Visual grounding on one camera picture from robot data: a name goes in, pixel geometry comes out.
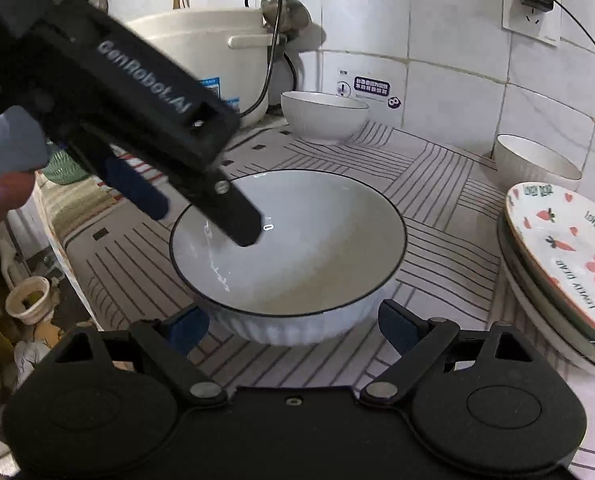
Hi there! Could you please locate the white wall socket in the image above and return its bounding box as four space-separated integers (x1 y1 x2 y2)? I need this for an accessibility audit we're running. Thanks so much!
501 0 562 48

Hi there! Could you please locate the white rice cooker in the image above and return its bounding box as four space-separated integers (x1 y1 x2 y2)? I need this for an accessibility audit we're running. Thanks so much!
105 7 281 128

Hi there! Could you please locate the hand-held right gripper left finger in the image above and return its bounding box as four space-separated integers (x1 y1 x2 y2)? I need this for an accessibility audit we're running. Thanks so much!
48 304 231 408

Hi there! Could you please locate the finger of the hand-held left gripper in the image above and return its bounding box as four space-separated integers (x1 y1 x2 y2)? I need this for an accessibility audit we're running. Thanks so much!
68 132 172 222
162 157 264 248

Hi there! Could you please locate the white ribbed bowl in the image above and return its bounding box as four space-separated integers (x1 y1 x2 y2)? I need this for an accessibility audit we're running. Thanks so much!
169 169 408 347
493 134 583 193
280 91 371 146

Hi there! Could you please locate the blue fried egg print plate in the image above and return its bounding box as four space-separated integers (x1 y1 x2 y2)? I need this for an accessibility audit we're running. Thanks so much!
496 210 595 361

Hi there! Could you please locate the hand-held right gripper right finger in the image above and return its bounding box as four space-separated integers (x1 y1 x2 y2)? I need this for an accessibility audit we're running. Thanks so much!
358 299 538 408

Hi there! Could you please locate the grey blue smooth object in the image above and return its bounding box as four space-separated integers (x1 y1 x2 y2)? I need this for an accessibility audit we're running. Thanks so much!
0 107 49 184

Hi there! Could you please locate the person's left hand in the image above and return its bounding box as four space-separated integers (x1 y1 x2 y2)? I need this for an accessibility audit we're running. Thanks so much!
0 170 34 224

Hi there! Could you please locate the small wall sticker with plate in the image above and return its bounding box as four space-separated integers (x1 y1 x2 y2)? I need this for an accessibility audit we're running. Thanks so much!
336 66 404 111

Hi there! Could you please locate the striped tablecloth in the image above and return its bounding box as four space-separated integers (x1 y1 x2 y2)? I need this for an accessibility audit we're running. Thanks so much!
60 120 595 471

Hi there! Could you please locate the white plate with black rim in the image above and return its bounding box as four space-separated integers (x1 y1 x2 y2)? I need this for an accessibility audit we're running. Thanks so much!
498 255 595 377

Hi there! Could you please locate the black rice cooker cable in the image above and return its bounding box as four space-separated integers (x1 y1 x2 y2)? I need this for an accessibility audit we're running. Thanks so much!
244 0 298 117

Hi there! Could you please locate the black stove cable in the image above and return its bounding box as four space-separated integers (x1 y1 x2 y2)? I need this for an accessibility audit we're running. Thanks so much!
552 0 595 82

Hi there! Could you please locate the pink rabbit print plate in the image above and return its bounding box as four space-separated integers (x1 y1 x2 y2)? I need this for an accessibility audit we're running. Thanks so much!
505 181 595 346

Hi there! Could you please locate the white ribbed cup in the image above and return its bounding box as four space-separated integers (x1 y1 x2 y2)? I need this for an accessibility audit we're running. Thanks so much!
5 276 52 324

